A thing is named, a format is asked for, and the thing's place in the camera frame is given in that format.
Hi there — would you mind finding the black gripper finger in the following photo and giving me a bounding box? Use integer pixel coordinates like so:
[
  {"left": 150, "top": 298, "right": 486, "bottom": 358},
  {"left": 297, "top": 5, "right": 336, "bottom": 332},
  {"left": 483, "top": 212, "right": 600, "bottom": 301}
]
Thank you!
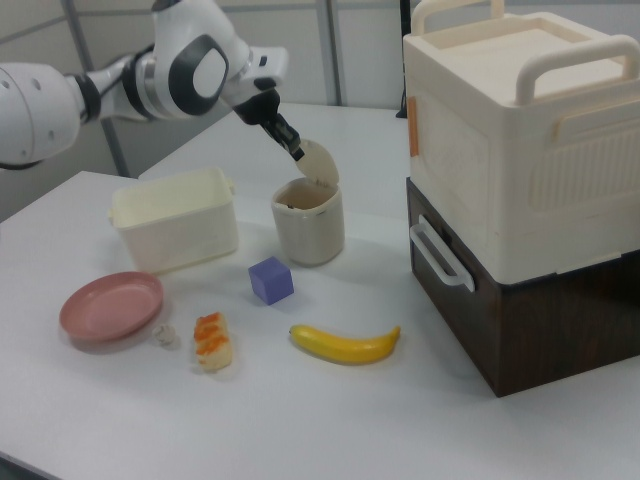
[
  {"left": 259, "top": 120, "right": 303, "bottom": 163},
  {"left": 272, "top": 112, "right": 308, "bottom": 157}
]

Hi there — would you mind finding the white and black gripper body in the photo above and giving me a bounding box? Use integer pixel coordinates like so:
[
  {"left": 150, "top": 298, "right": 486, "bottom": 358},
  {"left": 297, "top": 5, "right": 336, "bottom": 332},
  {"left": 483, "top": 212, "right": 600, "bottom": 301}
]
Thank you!
[{"left": 230, "top": 45, "right": 290, "bottom": 127}]

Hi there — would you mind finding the beige trash can lid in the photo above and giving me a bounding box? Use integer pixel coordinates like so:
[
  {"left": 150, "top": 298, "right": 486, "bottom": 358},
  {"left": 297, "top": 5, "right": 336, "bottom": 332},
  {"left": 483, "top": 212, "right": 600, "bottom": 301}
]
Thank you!
[{"left": 294, "top": 139, "right": 341, "bottom": 189}]

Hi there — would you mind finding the beige round trash can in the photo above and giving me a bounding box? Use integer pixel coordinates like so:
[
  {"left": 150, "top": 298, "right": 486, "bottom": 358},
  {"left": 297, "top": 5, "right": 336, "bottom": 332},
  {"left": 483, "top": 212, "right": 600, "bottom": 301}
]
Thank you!
[{"left": 270, "top": 178, "right": 347, "bottom": 268}]

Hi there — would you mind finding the orange tape strip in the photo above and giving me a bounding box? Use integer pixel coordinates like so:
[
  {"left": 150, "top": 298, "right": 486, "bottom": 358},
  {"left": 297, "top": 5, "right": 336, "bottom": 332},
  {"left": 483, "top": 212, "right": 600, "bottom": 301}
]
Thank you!
[{"left": 406, "top": 96, "right": 422, "bottom": 158}]

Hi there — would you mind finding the black clamped pole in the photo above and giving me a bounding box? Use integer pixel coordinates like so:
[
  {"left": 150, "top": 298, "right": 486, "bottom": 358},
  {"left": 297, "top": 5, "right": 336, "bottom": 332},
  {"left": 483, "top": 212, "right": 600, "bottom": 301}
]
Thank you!
[{"left": 395, "top": 0, "right": 410, "bottom": 120}]

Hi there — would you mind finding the white plastic storage bin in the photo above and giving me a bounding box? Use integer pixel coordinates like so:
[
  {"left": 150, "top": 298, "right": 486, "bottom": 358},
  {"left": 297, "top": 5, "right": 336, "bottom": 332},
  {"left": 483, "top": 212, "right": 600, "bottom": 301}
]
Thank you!
[{"left": 107, "top": 166, "right": 241, "bottom": 276}]

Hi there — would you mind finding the purple cube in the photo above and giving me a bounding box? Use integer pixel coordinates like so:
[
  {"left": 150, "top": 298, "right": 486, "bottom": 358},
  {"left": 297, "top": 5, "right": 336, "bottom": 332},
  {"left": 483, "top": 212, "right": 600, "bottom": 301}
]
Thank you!
[{"left": 247, "top": 255, "right": 295, "bottom": 308}]

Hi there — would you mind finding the orange glazed bread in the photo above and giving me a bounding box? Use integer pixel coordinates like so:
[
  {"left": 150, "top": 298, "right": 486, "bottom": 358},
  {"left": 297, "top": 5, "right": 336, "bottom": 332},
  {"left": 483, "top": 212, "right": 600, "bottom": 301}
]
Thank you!
[{"left": 191, "top": 310, "right": 236, "bottom": 374}]

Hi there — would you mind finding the yellow banana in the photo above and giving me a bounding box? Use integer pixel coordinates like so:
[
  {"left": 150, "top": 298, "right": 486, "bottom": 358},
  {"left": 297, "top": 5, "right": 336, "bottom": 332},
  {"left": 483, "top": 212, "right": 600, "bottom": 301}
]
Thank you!
[{"left": 288, "top": 323, "right": 403, "bottom": 367}]

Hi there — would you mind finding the crumpled white paper ball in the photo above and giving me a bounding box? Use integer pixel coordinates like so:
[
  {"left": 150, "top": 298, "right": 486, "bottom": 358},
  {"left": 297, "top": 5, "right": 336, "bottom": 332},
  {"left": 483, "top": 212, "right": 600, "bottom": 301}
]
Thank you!
[{"left": 150, "top": 323, "right": 179, "bottom": 348}]

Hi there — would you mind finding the pink plate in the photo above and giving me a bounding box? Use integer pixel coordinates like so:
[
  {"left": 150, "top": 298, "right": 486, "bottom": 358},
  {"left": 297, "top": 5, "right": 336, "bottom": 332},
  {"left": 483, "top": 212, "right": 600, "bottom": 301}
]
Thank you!
[{"left": 58, "top": 270, "right": 166, "bottom": 344}]

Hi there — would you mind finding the dark brown drawer box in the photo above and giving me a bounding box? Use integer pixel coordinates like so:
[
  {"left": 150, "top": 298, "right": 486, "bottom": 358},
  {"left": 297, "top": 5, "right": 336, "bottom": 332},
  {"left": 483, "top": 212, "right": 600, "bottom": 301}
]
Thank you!
[{"left": 405, "top": 176, "right": 640, "bottom": 399}]

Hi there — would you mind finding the cream plastic box with handles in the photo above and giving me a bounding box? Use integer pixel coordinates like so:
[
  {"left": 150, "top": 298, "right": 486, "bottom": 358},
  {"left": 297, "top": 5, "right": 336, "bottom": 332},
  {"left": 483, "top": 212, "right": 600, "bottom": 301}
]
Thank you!
[{"left": 401, "top": 0, "right": 640, "bottom": 283}]

